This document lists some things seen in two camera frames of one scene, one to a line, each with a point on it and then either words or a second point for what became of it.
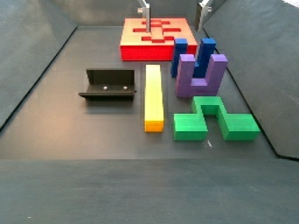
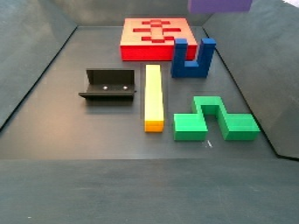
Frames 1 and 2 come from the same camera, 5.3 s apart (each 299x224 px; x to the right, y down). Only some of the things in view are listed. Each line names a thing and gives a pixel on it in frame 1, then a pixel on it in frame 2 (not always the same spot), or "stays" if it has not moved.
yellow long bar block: x=154 y=100 stays
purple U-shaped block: x=199 y=87 -> x=219 y=6
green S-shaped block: x=190 y=126 stays
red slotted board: x=142 y=45 stays
